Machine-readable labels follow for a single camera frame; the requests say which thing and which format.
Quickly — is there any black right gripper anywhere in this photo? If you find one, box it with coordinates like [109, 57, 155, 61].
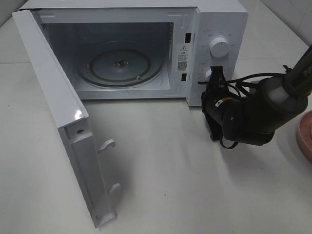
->
[201, 66, 234, 141]

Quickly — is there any pink round plate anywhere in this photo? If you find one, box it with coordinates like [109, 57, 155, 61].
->
[296, 111, 312, 163]

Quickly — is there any white microwave door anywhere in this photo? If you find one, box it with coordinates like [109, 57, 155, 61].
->
[12, 10, 120, 228]

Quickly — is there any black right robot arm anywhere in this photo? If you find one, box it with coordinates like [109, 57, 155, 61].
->
[199, 48, 312, 149]

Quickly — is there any lower white timer knob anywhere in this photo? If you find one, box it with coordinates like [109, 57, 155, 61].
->
[205, 69, 212, 82]

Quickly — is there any upper white power knob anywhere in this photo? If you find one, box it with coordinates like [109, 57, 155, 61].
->
[210, 36, 230, 58]

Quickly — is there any white warning label sticker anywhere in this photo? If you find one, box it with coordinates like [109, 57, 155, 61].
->
[175, 43, 191, 73]

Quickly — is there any white microwave oven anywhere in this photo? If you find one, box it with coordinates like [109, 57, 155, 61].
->
[18, 0, 248, 106]

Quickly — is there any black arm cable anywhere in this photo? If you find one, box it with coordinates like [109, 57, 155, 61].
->
[197, 76, 259, 149]

